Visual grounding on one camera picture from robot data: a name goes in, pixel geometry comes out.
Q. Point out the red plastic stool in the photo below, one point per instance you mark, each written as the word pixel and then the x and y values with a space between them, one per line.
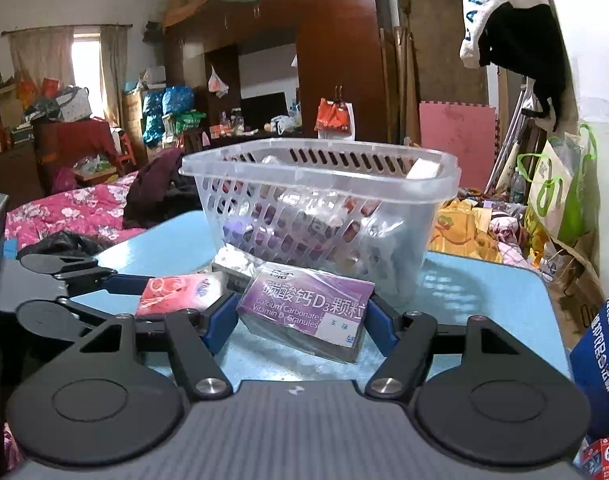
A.
pixel 127 152

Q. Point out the brown wooden wardrobe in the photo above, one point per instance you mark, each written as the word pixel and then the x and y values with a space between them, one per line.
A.
pixel 334 50

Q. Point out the brown wooden cabinet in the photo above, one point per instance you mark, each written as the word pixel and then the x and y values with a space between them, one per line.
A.
pixel 14 175

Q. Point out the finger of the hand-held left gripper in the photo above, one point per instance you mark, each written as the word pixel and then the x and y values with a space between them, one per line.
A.
pixel 127 284
pixel 89 310

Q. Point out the white patterned gift bag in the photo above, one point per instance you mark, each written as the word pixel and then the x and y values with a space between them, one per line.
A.
pixel 75 105

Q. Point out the purple medicine box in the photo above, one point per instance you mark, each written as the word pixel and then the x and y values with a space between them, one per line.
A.
pixel 304 300

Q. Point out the white hanging plastic bag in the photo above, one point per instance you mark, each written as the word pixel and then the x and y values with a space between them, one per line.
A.
pixel 217 85

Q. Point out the beige curtain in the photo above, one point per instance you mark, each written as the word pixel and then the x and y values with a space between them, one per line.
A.
pixel 39 55
pixel 113 70

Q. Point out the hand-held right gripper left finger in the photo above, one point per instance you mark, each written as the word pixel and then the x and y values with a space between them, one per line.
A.
pixel 222 322

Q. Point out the clear water bottle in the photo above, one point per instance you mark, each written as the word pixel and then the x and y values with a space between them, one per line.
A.
pixel 518 190

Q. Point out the blue printed sack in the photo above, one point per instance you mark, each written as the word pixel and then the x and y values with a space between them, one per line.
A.
pixel 153 120
pixel 178 100

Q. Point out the cluttered wooden shelf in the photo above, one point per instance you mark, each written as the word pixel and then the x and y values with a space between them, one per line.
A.
pixel 7 110

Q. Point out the brown wooden board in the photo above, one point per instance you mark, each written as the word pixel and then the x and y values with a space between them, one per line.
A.
pixel 444 50

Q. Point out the dark purple garment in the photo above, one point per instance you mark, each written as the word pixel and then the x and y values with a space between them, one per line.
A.
pixel 154 185

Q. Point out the red carton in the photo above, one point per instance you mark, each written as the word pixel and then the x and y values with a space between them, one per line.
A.
pixel 607 455

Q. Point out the green and white plastic bag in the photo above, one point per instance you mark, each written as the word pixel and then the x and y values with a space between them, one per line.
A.
pixel 184 124

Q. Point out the pink foam mat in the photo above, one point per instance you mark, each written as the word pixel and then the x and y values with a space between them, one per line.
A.
pixel 454 140

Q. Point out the tall cardboard box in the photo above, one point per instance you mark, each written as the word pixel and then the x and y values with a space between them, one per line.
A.
pixel 133 115

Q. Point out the red cloth-covered cabinet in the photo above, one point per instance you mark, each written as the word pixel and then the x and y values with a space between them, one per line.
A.
pixel 79 140

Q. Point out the red hanging bag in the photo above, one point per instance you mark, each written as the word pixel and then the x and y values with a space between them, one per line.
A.
pixel 332 115

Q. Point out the metal crutch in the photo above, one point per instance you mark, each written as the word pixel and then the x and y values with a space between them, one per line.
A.
pixel 529 111

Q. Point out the pink floral blanket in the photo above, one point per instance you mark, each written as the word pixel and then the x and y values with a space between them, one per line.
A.
pixel 69 210

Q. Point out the blue bag with white print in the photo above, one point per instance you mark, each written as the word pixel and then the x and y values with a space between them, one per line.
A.
pixel 602 360

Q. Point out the curtain rod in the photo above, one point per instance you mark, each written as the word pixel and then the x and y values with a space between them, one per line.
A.
pixel 64 28

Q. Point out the brown paper bag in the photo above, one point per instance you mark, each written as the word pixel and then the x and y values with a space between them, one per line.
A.
pixel 582 280

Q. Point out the black plastic bag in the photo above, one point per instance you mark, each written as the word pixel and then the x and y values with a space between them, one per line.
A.
pixel 64 245

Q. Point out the black hanging garment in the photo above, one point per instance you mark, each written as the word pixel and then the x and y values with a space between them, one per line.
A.
pixel 524 40

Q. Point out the white plastic basket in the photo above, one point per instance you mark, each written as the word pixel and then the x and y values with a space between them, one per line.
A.
pixel 399 240

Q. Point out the yellow patterned cloth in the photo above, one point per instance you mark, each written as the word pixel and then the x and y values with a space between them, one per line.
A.
pixel 459 230

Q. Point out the green and white shopping bag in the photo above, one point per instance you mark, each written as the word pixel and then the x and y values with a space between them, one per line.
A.
pixel 554 195

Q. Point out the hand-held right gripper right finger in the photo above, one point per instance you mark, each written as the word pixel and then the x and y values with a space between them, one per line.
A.
pixel 379 322

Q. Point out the white appliance box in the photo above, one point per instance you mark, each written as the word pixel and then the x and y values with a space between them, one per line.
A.
pixel 155 77

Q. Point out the leaning wooden planks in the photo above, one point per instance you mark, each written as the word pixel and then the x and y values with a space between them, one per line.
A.
pixel 403 60

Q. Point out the pink flowered packet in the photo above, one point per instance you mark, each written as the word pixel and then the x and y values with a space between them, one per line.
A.
pixel 174 292

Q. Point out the window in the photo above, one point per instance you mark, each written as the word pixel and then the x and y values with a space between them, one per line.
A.
pixel 87 70

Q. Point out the silver box in plastic bag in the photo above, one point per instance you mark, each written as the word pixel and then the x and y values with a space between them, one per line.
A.
pixel 237 262

